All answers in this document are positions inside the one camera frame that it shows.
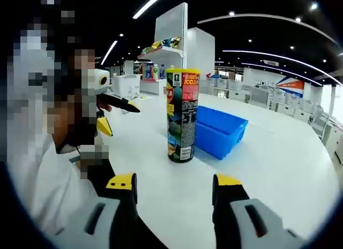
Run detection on row of white cabinets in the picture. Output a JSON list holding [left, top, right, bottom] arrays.
[[200, 76, 343, 164]]

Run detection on white display shelf unit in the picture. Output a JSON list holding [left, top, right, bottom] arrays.
[[137, 2, 189, 96]]

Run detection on orange and blue wall banner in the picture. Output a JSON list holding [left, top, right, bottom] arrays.
[[275, 75, 305, 98]]

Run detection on white pillar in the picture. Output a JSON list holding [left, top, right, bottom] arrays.
[[187, 27, 216, 81]]

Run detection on white storage crate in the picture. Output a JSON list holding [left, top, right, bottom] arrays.
[[111, 74, 143, 100]]

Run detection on green printed chip container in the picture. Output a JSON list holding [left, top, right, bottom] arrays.
[[165, 67, 201, 164]]

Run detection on person's white shirt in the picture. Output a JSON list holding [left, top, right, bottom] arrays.
[[7, 136, 108, 235]]

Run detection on white table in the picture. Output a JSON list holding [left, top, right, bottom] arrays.
[[103, 92, 340, 249]]

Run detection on colourful snack packets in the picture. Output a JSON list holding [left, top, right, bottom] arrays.
[[143, 36, 183, 54]]

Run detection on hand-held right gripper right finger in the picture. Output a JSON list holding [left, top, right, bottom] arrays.
[[212, 173, 305, 249]]

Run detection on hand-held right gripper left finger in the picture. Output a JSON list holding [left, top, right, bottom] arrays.
[[49, 172, 143, 249]]

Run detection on blue plastic box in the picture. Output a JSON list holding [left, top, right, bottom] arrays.
[[193, 105, 249, 161]]

